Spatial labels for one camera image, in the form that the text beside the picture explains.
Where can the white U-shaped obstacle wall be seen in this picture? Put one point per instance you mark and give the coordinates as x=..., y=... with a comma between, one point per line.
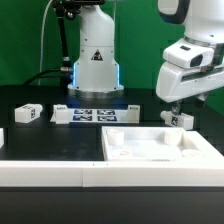
x=206, y=172

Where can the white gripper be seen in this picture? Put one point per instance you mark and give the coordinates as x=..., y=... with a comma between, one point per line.
x=175, y=83

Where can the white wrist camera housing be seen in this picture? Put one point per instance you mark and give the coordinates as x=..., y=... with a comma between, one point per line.
x=187, y=53

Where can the white square tabletop part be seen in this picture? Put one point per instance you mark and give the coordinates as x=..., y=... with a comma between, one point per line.
x=155, y=144

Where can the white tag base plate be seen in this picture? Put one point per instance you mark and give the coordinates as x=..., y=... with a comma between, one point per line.
x=64, y=115

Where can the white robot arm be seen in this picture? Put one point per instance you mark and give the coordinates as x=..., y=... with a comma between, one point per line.
x=96, y=73

